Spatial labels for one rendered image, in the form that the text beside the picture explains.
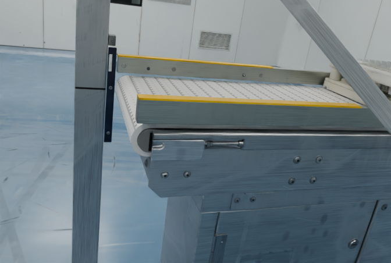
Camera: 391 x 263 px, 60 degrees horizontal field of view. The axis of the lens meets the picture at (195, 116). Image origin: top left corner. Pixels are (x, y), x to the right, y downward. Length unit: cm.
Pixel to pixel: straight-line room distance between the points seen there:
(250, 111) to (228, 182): 11
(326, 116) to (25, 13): 519
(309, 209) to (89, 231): 49
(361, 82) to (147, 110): 27
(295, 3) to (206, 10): 534
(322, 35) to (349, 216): 42
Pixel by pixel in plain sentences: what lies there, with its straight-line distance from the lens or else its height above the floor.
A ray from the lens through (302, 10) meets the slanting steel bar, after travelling 47.
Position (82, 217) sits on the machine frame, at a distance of 84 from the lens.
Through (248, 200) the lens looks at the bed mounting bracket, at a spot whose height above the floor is 77.
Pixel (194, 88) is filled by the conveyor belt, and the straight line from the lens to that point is 65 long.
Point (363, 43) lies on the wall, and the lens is 505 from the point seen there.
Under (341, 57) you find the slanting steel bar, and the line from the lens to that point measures 48.
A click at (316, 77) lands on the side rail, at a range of 86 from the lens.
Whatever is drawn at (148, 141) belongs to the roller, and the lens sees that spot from 45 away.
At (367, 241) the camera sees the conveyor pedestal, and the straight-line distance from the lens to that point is 85.
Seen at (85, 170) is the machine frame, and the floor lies 70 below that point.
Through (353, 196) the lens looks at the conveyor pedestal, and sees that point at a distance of 73.
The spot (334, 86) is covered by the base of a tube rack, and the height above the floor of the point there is 93.
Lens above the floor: 107
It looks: 19 degrees down
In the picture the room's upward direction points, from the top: 8 degrees clockwise
